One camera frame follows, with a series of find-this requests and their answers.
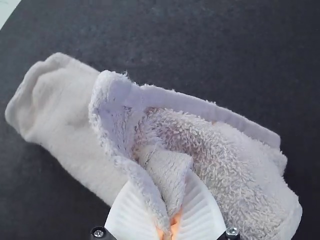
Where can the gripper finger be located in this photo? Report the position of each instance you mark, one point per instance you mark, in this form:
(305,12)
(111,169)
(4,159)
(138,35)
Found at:
(200,215)
(127,215)

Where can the pale towel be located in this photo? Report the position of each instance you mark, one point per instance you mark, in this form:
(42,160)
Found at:
(62,120)

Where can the black mat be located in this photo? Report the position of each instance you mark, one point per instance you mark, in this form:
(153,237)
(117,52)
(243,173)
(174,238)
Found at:
(225,50)

